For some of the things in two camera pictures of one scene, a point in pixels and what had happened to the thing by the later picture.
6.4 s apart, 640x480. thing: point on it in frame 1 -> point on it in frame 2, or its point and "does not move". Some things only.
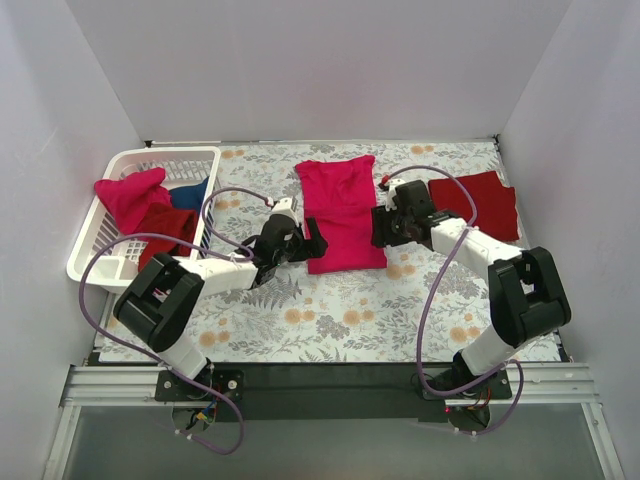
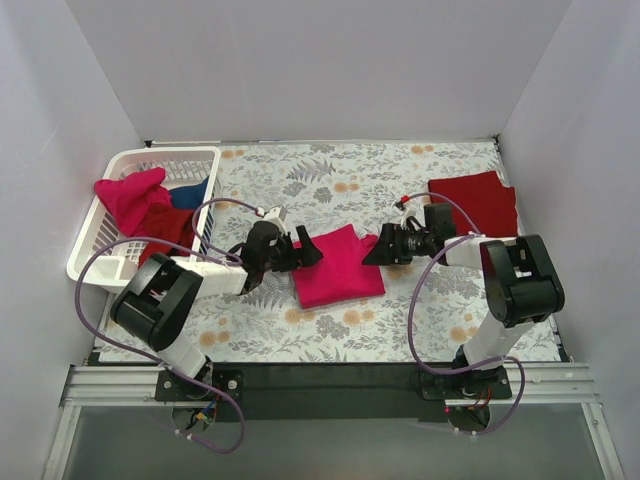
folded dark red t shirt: x=495 y=205 does not move
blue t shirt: x=189 y=197 does not move
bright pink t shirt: x=340 y=194 -> x=341 y=274
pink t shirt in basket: x=128 y=196 does not move
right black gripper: x=382 y=227 -> x=395 y=245
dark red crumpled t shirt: x=166 y=220 does not move
